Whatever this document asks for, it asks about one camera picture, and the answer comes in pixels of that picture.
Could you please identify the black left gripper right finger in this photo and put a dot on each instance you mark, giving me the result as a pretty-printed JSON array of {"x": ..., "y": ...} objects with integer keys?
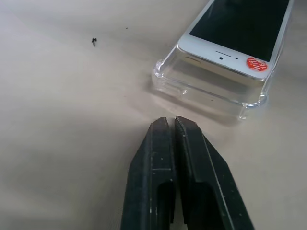
[{"x": 206, "y": 167}]

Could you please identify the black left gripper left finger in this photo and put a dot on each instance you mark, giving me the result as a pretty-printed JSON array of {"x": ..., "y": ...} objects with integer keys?
[{"x": 148, "y": 172}]

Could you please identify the clear plastic phone case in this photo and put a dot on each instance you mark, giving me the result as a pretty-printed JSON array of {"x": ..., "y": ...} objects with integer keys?
[{"x": 206, "y": 83}]

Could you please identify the white smartphone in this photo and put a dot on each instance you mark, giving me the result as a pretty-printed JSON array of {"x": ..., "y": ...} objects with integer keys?
[{"x": 223, "y": 36}]

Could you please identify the small black debris speck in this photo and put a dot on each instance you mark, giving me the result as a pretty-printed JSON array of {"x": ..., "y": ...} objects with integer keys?
[{"x": 94, "y": 41}]

